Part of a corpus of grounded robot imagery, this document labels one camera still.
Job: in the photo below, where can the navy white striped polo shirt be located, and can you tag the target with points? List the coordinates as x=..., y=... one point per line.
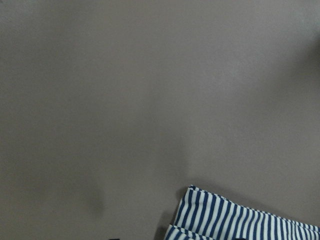
x=202, y=215

